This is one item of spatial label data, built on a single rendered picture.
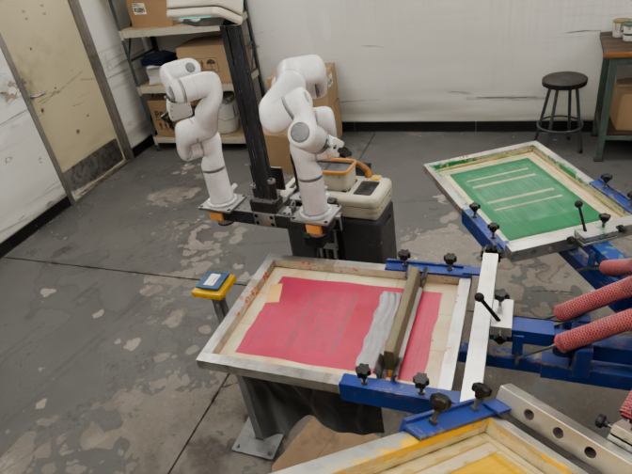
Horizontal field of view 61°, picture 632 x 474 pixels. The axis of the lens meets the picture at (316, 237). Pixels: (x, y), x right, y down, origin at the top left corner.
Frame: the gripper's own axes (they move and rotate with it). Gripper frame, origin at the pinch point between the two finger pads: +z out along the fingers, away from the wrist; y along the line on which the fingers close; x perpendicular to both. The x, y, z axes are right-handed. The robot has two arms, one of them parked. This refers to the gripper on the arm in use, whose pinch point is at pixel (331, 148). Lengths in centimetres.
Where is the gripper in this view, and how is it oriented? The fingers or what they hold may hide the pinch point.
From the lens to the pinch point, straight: 161.6
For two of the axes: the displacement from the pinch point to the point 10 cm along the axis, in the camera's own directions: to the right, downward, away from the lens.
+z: 3.0, -0.2, 9.5
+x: -3.5, 9.3, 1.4
